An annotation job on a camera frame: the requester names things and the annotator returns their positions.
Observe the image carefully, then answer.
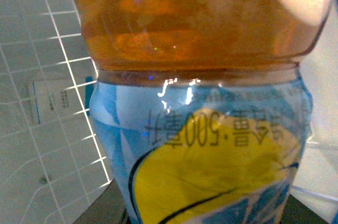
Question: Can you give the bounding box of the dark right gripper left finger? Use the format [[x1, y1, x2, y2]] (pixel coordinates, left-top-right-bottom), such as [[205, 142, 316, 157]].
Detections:
[[73, 180, 128, 224]]

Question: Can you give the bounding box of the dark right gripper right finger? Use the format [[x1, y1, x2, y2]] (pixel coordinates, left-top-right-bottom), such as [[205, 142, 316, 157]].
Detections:
[[279, 194, 328, 224]]

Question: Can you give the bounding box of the iced tea bottle blue label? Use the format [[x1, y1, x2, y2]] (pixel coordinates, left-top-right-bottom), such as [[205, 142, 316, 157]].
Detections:
[[74, 0, 332, 223]]

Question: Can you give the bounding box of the white wire basket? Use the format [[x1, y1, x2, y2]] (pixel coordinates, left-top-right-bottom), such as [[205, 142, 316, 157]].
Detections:
[[1, 0, 111, 223]]

